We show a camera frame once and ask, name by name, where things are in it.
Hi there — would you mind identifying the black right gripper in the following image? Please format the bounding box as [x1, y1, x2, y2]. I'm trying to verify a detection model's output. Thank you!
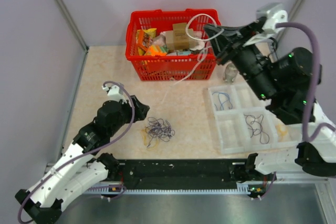
[203, 23, 279, 103]

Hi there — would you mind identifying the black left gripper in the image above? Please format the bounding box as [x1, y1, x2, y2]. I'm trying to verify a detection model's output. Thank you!
[108, 95, 149, 136]

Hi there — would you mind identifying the white thin wire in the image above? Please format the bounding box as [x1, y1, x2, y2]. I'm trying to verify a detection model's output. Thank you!
[161, 13, 225, 104]

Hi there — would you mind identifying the blue thin wire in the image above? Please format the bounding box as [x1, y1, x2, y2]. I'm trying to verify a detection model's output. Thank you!
[211, 91, 234, 111]

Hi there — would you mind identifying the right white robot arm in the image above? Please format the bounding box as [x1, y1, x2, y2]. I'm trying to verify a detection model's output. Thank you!
[204, 3, 335, 180]

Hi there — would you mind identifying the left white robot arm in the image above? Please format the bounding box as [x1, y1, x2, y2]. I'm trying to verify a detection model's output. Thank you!
[15, 81, 150, 223]

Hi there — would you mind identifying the pink white plush item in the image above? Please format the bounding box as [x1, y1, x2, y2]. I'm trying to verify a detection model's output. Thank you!
[190, 31, 205, 51]

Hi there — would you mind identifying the clear plastic bottle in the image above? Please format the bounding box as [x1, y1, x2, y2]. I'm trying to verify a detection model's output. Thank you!
[223, 63, 238, 83]

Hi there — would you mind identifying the brown cardboard box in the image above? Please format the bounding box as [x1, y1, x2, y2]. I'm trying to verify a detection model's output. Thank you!
[164, 23, 196, 51]

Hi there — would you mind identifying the red plastic shopping basket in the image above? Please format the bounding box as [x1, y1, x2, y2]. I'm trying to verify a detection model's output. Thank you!
[125, 9, 220, 81]

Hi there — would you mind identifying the orange sponge pack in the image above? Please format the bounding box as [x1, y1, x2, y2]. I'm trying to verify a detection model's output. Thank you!
[144, 45, 168, 57]

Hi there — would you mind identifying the orange snack packet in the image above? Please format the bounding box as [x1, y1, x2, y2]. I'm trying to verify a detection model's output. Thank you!
[135, 28, 156, 56]

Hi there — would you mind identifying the white compartment tray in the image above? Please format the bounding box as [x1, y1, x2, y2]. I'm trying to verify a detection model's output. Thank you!
[207, 83, 302, 155]

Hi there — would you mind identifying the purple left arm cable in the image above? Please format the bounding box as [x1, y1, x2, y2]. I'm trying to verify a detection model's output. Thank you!
[17, 80, 136, 222]

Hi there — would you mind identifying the yellow thin wire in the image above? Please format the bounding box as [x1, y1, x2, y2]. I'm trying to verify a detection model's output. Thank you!
[140, 126, 161, 149]

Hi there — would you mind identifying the dark purple wire in tray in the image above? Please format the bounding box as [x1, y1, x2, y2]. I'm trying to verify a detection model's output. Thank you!
[243, 113, 270, 145]

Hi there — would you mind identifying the yellow wire in tray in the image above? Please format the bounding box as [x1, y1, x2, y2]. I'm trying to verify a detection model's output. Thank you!
[277, 124, 289, 137]

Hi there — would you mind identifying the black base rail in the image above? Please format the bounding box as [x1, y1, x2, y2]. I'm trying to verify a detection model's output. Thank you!
[89, 152, 279, 190]

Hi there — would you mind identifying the white slotted cable duct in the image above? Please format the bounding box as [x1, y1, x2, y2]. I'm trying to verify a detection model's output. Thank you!
[83, 183, 266, 196]

